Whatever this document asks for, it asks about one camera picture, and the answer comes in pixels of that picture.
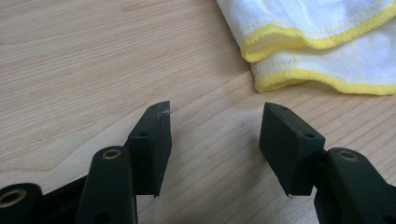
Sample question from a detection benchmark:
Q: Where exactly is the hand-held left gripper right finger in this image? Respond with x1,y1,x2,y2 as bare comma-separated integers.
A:
259,102,327,197

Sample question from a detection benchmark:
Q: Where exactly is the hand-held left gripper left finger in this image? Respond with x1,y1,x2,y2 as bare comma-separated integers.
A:
127,100,173,198

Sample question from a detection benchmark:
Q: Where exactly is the white towel with yellow trim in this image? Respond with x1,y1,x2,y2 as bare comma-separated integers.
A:
216,0,396,96

